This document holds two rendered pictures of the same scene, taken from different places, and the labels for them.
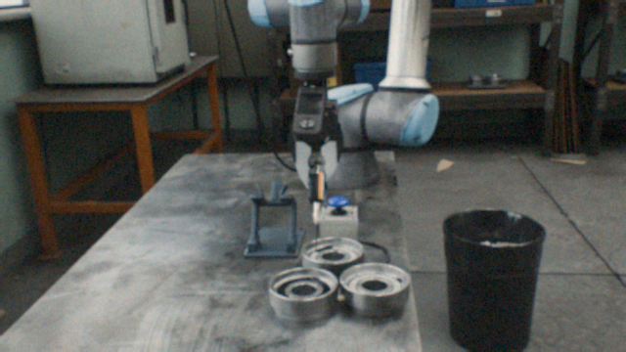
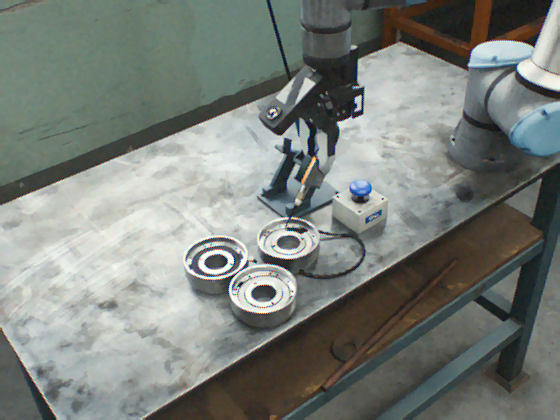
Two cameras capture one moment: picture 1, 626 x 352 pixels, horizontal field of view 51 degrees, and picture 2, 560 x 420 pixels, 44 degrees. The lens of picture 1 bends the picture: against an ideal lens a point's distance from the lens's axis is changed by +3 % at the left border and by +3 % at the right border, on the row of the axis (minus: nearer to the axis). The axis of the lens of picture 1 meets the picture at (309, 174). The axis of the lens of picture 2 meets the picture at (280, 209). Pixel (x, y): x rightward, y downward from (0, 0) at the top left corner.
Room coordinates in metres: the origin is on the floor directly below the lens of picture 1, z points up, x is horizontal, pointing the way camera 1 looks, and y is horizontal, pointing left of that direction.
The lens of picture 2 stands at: (0.38, -0.68, 1.59)
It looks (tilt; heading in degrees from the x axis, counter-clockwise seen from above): 38 degrees down; 48
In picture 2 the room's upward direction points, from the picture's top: 3 degrees counter-clockwise
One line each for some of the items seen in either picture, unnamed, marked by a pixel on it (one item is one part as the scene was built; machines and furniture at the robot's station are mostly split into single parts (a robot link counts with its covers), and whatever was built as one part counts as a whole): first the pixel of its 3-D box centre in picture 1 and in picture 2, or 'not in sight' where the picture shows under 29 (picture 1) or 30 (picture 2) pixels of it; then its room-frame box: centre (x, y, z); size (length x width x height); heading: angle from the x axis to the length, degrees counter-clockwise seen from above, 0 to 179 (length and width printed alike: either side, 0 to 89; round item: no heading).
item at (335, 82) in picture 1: (317, 66); not in sight; (4.60, -0.09, 0.64); 0.49 x 0.40 x 0.37; 89
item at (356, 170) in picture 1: (348, 160); (490, 130); (1.49, -0.10, 0.85); 0.15 x 0.15 x 0.10
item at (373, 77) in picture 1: (392, 74); not in sight; (4.57, -0.63, 0.56); 0.52 x 0.38 x 0.22; 81
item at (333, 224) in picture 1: (339, 221); (362, 206); (1.15, -0.06, 0.82); 0.08 x 0.07 x 0.05; 174
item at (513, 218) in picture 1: (490, 282); not in sight; (2.04, -0.62, 0.21); 0.34 x 0.34 x 0.43
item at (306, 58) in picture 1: (312, 57); (324, 37); (1.09, -0.01, 1.15); 0.08 x 0.08 x 0.05
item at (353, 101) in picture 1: (350, 113); (500, 79); (1.48, -0.11, 0.97); 0.13 x 0.12 x 0.14; 59
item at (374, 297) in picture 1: (375, 289); (264, 297); (0.88, -0.09, 0.82); 0.10 x 0.10 x 0.04
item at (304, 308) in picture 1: (303, 294); (216, 265); (0.87, 0.02, 0.82); 0.10 x 0.10 x 0.04
